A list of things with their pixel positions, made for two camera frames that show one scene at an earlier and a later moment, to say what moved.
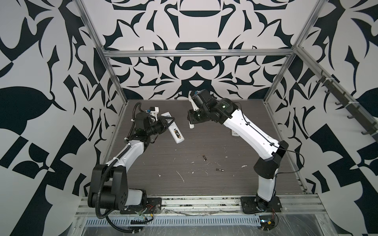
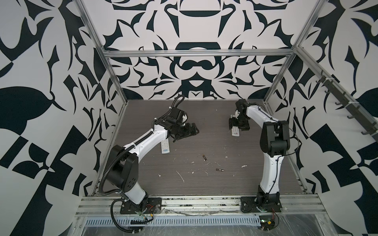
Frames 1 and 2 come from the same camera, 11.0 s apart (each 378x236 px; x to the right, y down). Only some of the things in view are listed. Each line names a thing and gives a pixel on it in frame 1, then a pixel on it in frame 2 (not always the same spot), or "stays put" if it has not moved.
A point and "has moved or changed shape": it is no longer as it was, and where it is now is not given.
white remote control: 173,128 has moved or changed shape
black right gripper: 191,118 → 232,123
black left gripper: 163,124 → 189,132
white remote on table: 234,133 stays put
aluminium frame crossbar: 126,52 stays put
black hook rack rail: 369,127 stays put
